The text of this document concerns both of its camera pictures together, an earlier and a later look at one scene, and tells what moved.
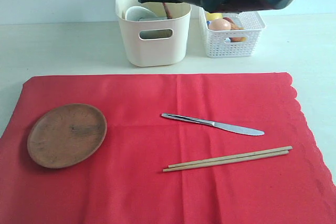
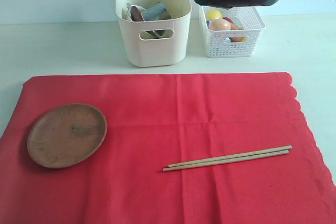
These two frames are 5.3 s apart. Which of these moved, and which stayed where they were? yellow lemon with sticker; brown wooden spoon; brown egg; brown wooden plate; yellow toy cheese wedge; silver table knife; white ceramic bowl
Moved: brown wooden spoon; silver table knife; white ceramic bowl
Stayed: brown egg; brown wooden plate; yellow toy cheese wedge; yellow lemon with sticker
